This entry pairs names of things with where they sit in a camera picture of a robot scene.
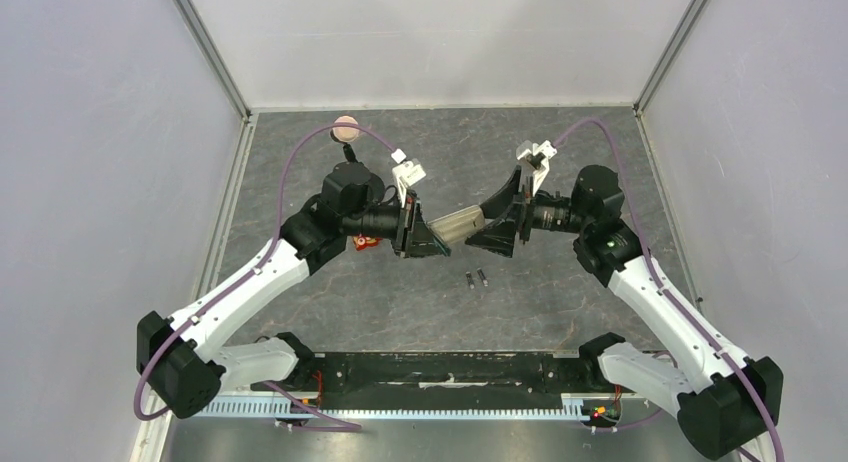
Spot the white slotted cable duct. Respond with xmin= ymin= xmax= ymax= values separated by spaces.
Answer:
xmin=195 ymin=393 xmax=590 ymax=422

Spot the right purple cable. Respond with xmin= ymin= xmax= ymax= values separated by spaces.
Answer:
xmin=553 ymin=118 xmax=784 ymax=462

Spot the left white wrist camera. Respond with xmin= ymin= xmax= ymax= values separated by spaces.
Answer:
xmin=391 ymin=149 xmax=426 ymax=193

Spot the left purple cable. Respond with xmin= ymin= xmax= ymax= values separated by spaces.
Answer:
xmin=133 ymin=122 xmax=401 ymax=423

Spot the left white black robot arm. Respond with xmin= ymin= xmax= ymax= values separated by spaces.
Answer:
xmin=136 ymin=160 xmax=450 ymax=419

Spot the purple cable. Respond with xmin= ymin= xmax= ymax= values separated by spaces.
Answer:
xmin=133 ymin=122 xmax=401 ymax=423
xmin=553 ymin=118 xmax=784 ymax=462

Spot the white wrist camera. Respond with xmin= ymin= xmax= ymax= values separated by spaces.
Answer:
xmin=391 ymin=149 xmax=426 ymax=193
xmin=516 ymin=140 xmax=558 ymax=196

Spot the red dice block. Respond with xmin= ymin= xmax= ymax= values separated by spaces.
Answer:
xmin=352 ymin=235 xmax=381 ymax=251

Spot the beige remote control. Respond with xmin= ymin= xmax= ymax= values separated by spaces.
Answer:
xmin=428 ymin=205 xmax=486 ymax=248

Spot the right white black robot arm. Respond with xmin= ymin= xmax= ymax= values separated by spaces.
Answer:
xmin=467 ymin=165 xmax=784 ymax=461

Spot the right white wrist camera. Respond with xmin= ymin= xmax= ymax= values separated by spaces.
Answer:
xmin=516 ymin=140 xmax=558 ymax=196

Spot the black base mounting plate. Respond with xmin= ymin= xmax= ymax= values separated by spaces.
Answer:
xmin=276 ymin=351 xmax=616 ymax=409

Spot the black stand with pink ball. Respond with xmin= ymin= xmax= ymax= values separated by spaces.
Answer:
xmin=327 ymin=115 xmax=383 ymax=186

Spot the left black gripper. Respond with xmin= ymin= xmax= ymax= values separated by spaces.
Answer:
xmin=343 ymin=190 xmax=451 ymax=260

